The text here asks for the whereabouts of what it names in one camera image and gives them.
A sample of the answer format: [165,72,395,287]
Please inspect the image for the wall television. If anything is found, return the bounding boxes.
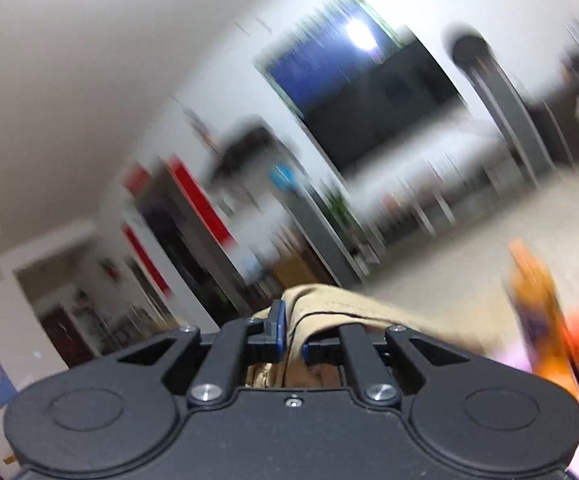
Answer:
[257,0,460,174]

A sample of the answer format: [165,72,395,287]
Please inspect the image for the right tower speaker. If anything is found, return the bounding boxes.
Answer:
[443,24,576,182]

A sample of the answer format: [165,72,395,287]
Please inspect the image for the grey tv stand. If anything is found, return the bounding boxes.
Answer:
[373,128,528,245]

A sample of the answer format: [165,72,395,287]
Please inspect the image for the orange juice bottle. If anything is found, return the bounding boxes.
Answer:
[507,240,576,395]

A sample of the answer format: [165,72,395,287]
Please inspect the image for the tower speaker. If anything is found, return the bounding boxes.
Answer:
[443,24,576,182]
[206,116,382,288]

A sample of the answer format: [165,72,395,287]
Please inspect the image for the left tower speaker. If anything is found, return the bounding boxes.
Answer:
[206,116,382,288]

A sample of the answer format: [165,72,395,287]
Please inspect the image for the khaki cargo pants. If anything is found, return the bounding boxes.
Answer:
[246,284,499,388]

